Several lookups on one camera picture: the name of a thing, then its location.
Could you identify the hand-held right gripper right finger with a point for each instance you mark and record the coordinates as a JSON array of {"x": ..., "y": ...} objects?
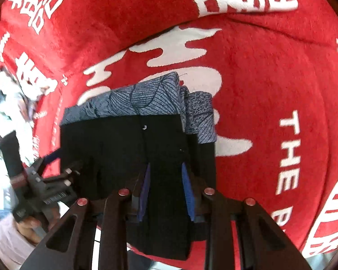
[{"x": 188, "y": 194}]

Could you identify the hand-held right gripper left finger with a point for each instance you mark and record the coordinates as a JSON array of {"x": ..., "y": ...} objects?
[{"x": 143, "y": 199}]

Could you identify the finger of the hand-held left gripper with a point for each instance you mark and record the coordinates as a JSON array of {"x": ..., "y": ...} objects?
[
  {"x": 52, "y": 156},
  {"x": 69, "y": 172}
]

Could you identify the black pants blue patterned waistband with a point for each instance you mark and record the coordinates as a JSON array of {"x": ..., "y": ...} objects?
[{"x": 115, "y": 146}]

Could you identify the person's left forearm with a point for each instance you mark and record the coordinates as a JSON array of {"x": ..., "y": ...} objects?
[{"x": 5, "y": 242}]

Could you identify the person's left hand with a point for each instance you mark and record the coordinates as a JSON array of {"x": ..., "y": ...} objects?
[{"x": 28, "y": 230}]

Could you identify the white patterned cloth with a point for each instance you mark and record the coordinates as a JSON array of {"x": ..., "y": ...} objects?
[{"x": 5, "y": 109}]

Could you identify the red printed blanket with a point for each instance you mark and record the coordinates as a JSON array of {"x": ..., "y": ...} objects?
[{"x": 256, "y": 76}]

